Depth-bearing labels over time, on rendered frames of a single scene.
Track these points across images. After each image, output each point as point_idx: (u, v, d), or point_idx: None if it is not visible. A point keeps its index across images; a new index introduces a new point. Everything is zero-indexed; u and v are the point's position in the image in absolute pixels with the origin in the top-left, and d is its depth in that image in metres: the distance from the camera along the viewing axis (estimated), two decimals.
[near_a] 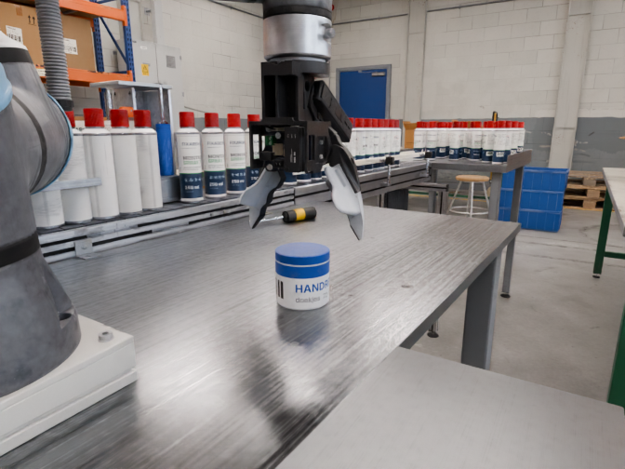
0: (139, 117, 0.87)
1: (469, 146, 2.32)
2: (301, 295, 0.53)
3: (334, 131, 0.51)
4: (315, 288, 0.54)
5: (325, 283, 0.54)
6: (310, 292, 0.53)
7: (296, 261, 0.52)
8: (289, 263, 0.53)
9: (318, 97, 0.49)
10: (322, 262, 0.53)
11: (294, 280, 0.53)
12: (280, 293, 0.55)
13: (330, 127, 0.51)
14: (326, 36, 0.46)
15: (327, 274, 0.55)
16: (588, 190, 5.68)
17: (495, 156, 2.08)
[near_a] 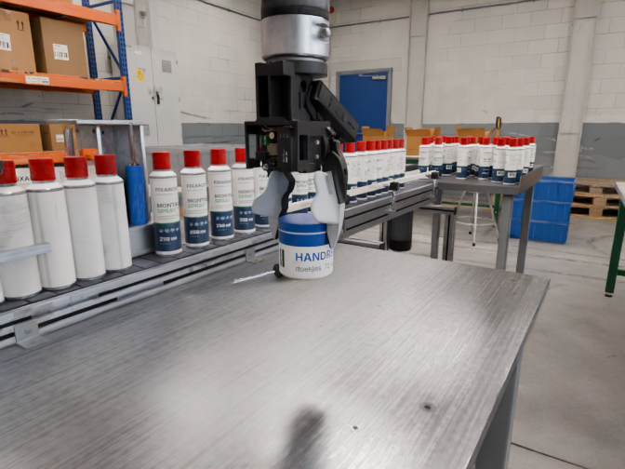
0: (100, 164, 0.73)
1: (477, 163, 2.18)
2: (301, 263, 0.52)
3: (332, 131, 0.50)
4: (316, 257, 0.53)
5: (326, 253, 0.53)
6: (310, 261, 0.52)
7: (296, 229, 0.52)
8: (289, 231, 0.52)
9: (315, 97, 0.49)
10: (324, 232, 0.52)
11: (294, 248, 0.52)
12: (282, 261, 0.54)
13: (328, 127, 0.50)
14: (322, 35, 0.46)
15: None
16: (594, 198, 5.54)
17: (506, 177, 1.94)
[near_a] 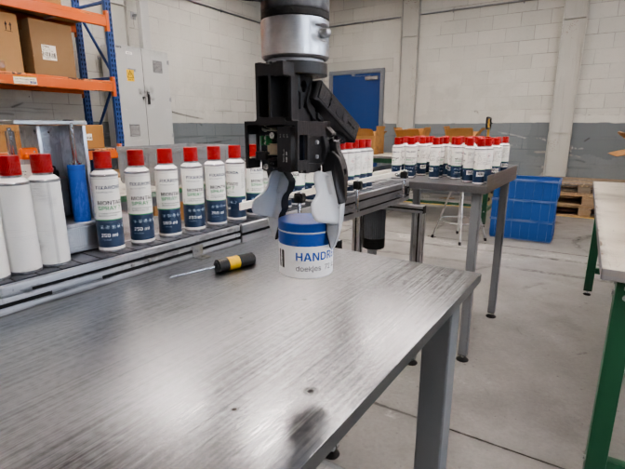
0: (35, 163, 0.76)
1: (449, 163, 2.21)
2: (301, 263, 0.52)
3: (332, 131, 0.50)
4: (316, 257, 0.53)
5: (326, 253, 0.53)
6: (310, 261, 0.52)
7: (296, 229, 0.52)
8: (289, 231, 0.52)
9: (315, 97, 0.49)
10: (324, 232, 0.52)
11: (294, 248, 0.52)
12: (282, 261, 0.54)
13: (328, 127, 0.50)
14: (322, 35, 0.46)
15: None
16: (582, 197, 5.57)
17: (474, 176, 1.97)
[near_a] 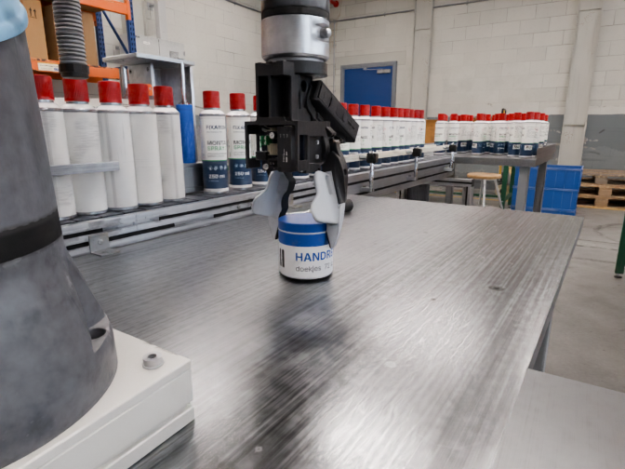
0: (160, 94, 0.76)
1: (492, 140, 2.21)
2: (301, 263, 0.52)
3: (332, 131, 0.50)
4: (316, 257, 0.53)
5: (326, 253, 0.53)
6: (310, 261, 0.52)
7: (296, 229, 0.52)
8: (289, 231, 0.52)
9: (315, 97, 0.49)
10: (324, 232, 0.52)
11: (294, 248, 0.52)
12: (282, 261, 0.54)
13: (328, 127, 0.50)
14: (322, 35, 0.46)
15: None
16: (600, 188, 5.58)
17: (523, 150, 1.97)
